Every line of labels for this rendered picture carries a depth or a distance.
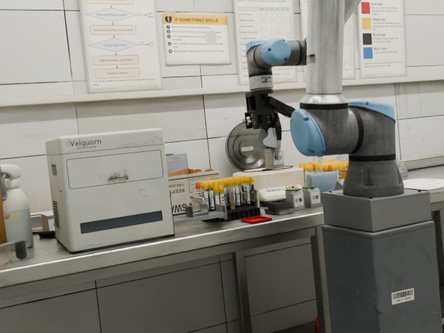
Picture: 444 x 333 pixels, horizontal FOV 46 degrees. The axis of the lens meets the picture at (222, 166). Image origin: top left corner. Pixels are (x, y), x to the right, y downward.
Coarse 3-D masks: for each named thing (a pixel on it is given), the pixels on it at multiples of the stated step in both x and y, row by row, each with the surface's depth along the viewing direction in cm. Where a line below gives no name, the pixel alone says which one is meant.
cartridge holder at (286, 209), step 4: (280, 200) 171; (268, 204) 169; (272, 204) 167; (276, 204) 165; (280, 204) 165; (284, 204) 166; (288, 204) 167; (268, 208) 169; (272, 208) 167; (276, 208) 165; (280, 208) 165; (284, 208) 166; (288, 208) 167; (292, 208) 166; (268, 212) 169; (272, 212) 167; (276, 212) 165; (280, 212) 163; (284, 212) 164; (288, 212) 165; (292, 212) 165
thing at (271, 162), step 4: (280, 148) 167; (268, 152) 166; (272, 152) 164; (280, 152) 166; (268, 156) 166; (272, 156) 164; (280, 156) 166; (268, 160) 167; (272, 160) 165; (276, 160) 165; (280, 160) 166; (268, 164) 167; (272, 164) 165; (276, 164) 165; (280, 164) 166; (268, 168) 168; (272, 168) 165
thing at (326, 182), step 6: (306, 174) 183; (312, 174) 181; (318, 174) 180; (324, 174) 181; (330, 174) 181; (336, 174) 182; (312, 180) 179; (318, 180) 180; (324, 180) 181; (330, 180) 182; (336, 180) 182; (318, 186) 180; (324, 186) 181; (330, 186) 182
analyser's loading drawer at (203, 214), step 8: (192, 208) 149; (200, 208) 156; (216, 208) 159; (224, 208) 153; (184, 216) 154; (192, 216) 150; (200, 216) 150; (208, 216) 151; (216, 216) 152; (224, 216) 153; (176, 224) 147
